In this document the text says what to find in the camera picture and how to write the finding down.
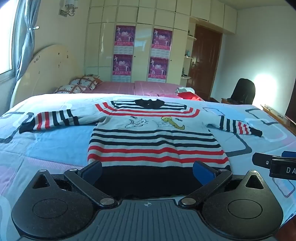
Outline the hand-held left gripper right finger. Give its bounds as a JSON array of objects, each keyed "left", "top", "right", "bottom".
[{"left": 178, "top": 160, "right": 266, "bottom": 207}]

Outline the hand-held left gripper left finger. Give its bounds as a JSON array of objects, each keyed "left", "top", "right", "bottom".
[{"left": 31, "top": 160, "right": 118, "bottom": 208}]

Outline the striped knit sweater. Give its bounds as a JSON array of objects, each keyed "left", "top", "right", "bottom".
[{"left": 19, "top": 98, "right": 263, "bottom": 200}]

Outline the wooden desk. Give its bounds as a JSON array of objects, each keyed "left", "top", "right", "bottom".
[{"left": 261, "top": 104, "right": 296, "bottom": 135}]

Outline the light blue printed blanket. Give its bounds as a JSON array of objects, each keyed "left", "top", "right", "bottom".
[{"left": 0, "top": 93, "right": 296, "bottom": 241}]

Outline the black chair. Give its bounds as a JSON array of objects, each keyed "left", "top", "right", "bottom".
[{"left": 228, "top": 78, "right": 256, "bottom": 105}]

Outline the red cloth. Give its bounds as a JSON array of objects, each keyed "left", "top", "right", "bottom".
[{"left": 177, "top": 91, "right": 204, "bottom": 101}]

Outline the patterned pillow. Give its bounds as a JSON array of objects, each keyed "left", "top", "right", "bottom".
[
  {"left": 69, "top": 76, "right": 102, "bottom": 91},
  {"left": 54, "top": 85, "right": 87, "bottom": 94}
]

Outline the pink bed sheet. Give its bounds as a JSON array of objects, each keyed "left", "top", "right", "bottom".
[{"left": 82, "top": 81, "right": 205, "bottom": 101}]

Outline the corner shelf unit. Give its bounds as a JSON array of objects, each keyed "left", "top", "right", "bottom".
[{"left": 180, "top": 17, "right": 197, "bottom": 80}]

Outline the cream rounded headboard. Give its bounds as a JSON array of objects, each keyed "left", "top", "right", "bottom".
[{"left": 10, "top": 44, "right": 84, "bottom": 109}]

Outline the brown wooden door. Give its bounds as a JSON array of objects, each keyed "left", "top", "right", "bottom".
[{"left": 190, "top": 24, "right": 223, "bottom": 100}]

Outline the grey blue curtain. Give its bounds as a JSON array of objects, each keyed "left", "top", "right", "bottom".
[{"left": 14, "top": 0, "right": 38, "bottom": 80}]

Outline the window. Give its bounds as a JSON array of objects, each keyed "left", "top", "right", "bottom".
[{"left": 0, "top": 0, "right": 23, "bottom": 75}]

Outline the cream wardrobe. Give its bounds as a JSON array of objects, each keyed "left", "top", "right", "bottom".
[{"left": 84, "top": 0, "right": 237, "bottom": 84}]

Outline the pink wall poster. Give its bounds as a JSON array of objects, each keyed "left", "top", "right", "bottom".
[
  {"left": 152, "top": 29, "right": 173, "bottom": 57},
  {"left": 112, "top": 54, "right": 133, "bottom": 82},
  {"left": 148, "top": 57, "right": 168, "bottom": 81},
  {"left": 115, "top": 25, "right": 136, "bottom": 54}
]

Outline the wall lamp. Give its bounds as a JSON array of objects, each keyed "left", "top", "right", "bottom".
[{"left": 59, "top": 0, "right": 78, "bottom": 16}]

